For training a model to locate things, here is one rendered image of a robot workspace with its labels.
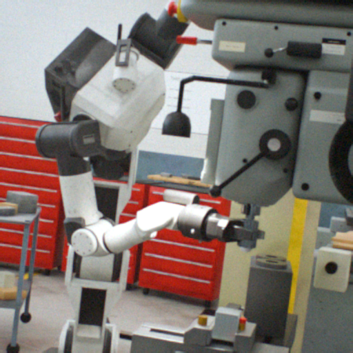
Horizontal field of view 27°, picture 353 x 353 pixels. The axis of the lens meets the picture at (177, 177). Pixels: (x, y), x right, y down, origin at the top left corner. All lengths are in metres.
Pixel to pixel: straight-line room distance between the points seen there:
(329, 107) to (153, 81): 0.64
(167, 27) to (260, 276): 0.77
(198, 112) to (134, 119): 8.99
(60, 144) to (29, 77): 10.00
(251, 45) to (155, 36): 0.57
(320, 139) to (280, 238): 1.91
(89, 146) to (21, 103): 10.03
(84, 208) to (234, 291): 1.70
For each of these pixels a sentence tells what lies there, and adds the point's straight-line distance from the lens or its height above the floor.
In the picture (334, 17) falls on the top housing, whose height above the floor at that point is 1.75.
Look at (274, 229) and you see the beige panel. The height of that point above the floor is 1.07.
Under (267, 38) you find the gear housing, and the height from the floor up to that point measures 1.69.
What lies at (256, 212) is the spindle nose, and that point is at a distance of 1.78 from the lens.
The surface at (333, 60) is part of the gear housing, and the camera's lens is 1.67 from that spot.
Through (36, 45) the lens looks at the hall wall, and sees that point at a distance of 12.01.
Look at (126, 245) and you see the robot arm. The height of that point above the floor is 1.14.
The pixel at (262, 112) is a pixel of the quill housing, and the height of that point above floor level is 1.53.
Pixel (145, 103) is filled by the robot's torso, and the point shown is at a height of 1.53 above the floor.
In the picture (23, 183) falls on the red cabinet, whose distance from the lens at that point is 7.04.
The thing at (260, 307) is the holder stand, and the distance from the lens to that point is 2.08.
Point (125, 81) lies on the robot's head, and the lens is 1.98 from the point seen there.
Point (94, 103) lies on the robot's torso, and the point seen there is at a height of 1.51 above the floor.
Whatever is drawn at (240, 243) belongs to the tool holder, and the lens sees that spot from 1.79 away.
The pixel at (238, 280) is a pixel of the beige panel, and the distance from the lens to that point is 3.59.
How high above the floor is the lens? 1.44
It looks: 3 degrees down
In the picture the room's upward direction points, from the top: 7 degrees clockwise
